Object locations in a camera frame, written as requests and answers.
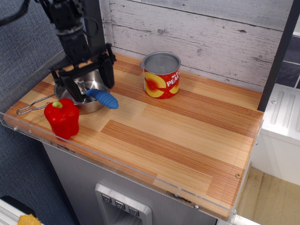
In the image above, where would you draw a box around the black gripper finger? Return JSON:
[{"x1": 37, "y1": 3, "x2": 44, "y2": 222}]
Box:
[
  {"x1": 61, "y1": 76, "x2": 84, "y2": 103},
  {"x1": 98, "y1": 55, "x2": 114, "y2": 89}
]

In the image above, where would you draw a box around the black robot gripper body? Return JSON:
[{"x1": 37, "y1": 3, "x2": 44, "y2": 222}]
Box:
[{"x1": 50, "y1": 31, "x2": 116, "y2": 86}]

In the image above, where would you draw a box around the blue handled metal fork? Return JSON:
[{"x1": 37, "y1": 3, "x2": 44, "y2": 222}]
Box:
[{"x1": 75, "y1": 81, "x2": 119, "y2": 110}]

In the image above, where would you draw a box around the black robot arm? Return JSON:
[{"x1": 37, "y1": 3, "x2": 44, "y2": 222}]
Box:
[{"x1": 39, "y1": 0, "x2": 116, "y2": 102}]

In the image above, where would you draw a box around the stainless steel pot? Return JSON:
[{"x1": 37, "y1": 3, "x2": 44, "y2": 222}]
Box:
[{"x1": 16, "y1": 70, "x2": 117, "y2": 115}]

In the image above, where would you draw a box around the red toy bell pepper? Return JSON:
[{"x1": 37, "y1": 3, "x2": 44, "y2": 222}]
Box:
[{"x1": 44, "y1": 98, "x2": 80, "y2": 140}]

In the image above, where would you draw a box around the sliced peaches can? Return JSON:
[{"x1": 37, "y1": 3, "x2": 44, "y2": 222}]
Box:
[{"x1": 140, "y1": 52, "x2": 181, "y2": 99}]

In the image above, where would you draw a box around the grey toy fridge cabinet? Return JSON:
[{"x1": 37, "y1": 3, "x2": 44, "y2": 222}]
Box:
[{"x1": 44, "y1": 144, "x2": 217, "y2": 225}]

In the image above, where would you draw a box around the silver dispenser panel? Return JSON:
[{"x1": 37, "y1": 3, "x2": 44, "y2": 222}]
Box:
[{"x1": 95, "y1": 183, "x2": 153, "y2": 225}]

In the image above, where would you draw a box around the yellow object at corner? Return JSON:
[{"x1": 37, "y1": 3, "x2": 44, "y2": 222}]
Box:
[{"x1": 17, "y1": 214, "x2": 42, "y2": 225}]

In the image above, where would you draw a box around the white toy sink unit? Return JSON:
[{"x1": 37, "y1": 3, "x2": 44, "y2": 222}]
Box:
[{"x1": 250, "y1": 84, "x2": 300, "y2": 185}]

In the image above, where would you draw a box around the dark grey left post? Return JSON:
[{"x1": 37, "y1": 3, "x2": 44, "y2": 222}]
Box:
[{"x1": 83, "y1": 0, "x2": 106, "y2": 55}]

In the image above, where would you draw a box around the dark grey post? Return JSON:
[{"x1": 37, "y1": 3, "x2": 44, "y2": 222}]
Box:
[
  {"x1": 257, "y1": 0, "x2": 300, "y2": 112},
  {"x1": 83, "y1": 0, "x2": 106, "y2": 55}
]

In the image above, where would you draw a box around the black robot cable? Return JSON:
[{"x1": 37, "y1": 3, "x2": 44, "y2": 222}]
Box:
[{"x1": 0, "y1": 0, "x2": 31, "y2": 26}]

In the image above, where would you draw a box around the dark grey right post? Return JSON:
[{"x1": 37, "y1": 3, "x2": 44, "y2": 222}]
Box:
[{"x1": 257, "y1": 0, "x2": 300, "y2": 112}]

